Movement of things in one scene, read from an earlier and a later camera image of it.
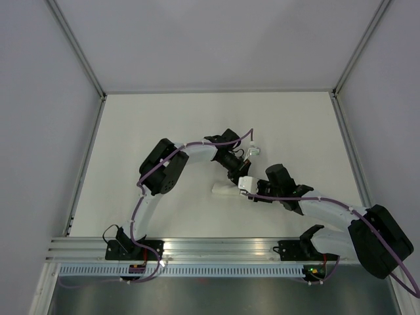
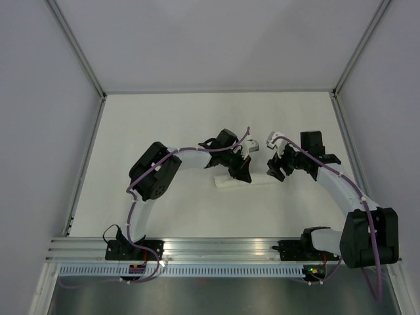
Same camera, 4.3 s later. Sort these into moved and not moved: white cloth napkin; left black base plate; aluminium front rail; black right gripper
Moved: white cloth napkin; black right gripper
Not moved: aluminium front rail; left black base plate
